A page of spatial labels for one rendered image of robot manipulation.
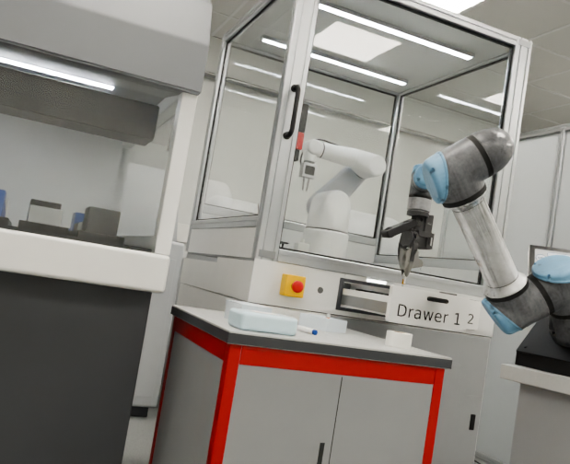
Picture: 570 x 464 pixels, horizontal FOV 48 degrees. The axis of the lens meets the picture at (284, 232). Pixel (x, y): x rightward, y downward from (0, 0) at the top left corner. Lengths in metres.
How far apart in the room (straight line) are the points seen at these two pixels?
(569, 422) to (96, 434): 1.25
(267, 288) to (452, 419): 0.91
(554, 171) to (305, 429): 2.82
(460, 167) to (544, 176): 2.57
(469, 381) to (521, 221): 1.80
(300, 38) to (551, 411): 1.39
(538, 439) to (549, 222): 2.28
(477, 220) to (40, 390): 1.21
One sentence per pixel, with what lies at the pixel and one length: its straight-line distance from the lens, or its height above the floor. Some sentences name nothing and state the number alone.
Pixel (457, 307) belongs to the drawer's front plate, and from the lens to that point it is 2.08.
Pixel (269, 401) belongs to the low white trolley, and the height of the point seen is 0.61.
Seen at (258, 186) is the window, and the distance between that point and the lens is 2.25.
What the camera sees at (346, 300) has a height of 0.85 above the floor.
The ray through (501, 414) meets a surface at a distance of 4.16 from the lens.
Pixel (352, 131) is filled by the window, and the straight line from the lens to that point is 2.30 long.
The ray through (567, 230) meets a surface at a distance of 3.93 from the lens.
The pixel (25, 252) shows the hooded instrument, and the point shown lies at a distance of 1.72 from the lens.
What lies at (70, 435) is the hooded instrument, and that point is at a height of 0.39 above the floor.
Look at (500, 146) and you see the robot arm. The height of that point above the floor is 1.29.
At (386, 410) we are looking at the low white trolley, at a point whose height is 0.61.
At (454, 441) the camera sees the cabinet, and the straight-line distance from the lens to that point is 2.60.
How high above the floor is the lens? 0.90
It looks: 4 degrees up
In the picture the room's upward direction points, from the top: 9 degrees clockwise
